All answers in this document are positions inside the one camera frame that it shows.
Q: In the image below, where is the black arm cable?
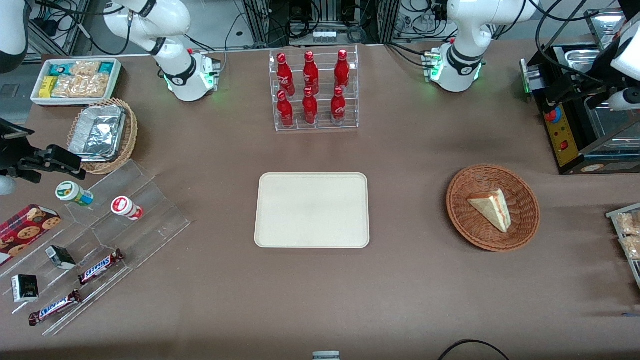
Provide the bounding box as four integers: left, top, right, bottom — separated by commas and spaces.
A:
534, 0, 609, 84

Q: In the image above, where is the metal tray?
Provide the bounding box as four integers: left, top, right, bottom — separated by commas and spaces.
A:
605, 202, 640, 292

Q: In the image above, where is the black food warmer machine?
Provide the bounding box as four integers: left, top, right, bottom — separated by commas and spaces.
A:
520, 9, 640, 176

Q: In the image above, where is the red cola bottle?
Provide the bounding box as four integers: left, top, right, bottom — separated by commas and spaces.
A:
301, 87, 319, 125
330, 86, 347, 125
302, 51, 320, 96
276, 90, 295, 129
276, 53, 296, 97
333, 49, 351, 92

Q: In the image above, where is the white snack tray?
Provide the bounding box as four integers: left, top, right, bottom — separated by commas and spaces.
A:
30, 57, 123, 107

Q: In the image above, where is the triangle sandwich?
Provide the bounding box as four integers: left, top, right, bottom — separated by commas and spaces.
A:
466, 188, 513, 234

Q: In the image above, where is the red cookie box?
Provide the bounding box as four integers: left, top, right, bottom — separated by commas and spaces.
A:
0, 203, 62, 267

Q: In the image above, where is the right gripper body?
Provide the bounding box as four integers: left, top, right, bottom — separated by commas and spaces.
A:
0, 145, 24, 197

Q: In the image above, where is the light wicker basket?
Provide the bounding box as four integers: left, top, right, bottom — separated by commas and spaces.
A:
66, 98, 139, 176

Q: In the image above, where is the clear acrylic stepped stand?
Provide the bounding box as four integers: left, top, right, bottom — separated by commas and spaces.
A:
0, 159, 192, 337

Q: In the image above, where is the small clear cracker bag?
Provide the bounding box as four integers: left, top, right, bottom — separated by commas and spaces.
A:
70, 61, 102, 77

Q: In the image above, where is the aluminium frame rack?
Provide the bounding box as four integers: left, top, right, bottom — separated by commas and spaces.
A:
242, 0, 402, 47

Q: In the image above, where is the clear acrylic bottle rack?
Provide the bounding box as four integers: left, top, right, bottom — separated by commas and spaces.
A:
269, 44, 360, 132

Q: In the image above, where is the beige serving tray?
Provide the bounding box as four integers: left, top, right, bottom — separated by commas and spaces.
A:
254, 172, 371, 249

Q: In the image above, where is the Snickers bar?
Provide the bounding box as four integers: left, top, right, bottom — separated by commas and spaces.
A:
28, 289, 84, 327
77, 248, 125, 286

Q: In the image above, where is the black table cable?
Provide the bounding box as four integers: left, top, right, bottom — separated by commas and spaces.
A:
438, 339, 511, 360

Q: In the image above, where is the small black chocolate box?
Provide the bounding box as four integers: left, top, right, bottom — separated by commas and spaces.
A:
11, 274, 40, 304
45, 245, 77, 271

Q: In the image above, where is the aluminium foil tray stack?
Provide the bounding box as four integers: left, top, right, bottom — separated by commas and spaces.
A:
67, 104, 127, 162

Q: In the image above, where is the red lid yogurt cup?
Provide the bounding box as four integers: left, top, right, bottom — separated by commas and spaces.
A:
110, 196, 145, 222

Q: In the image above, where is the green lid yogurt cup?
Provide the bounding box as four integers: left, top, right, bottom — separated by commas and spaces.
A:
55, 181, 95, 208

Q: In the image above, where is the clear snack bag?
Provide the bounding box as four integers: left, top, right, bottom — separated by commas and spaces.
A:
620, 236, 640, 261
615, 212, 640, 237

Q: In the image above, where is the large clear cracker bag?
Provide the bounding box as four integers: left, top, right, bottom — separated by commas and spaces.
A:
52, 74, 110, 99

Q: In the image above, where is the brown round wicker basket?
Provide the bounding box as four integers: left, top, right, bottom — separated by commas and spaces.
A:
446, 164, 541, 252

